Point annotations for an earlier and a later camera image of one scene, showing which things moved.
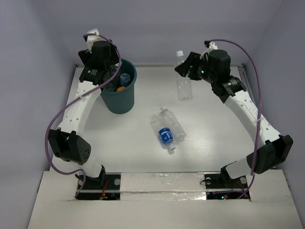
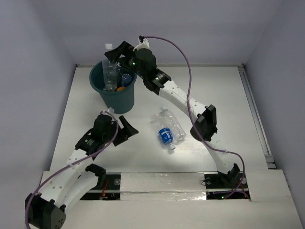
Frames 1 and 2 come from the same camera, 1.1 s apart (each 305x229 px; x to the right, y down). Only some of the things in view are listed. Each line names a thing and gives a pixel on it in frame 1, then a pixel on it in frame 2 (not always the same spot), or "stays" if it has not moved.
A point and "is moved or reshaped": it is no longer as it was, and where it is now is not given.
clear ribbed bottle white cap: x=185 y=88 is moved or reshaped
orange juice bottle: x=121 y=88 stays
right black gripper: x=192 y=59 to x=126 y=48
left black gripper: x=108 y=78 to x=119 y=133
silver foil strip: x=162 y=186 stays
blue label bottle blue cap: x=125 y=78 stays
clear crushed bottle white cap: x=164 y=118 stays
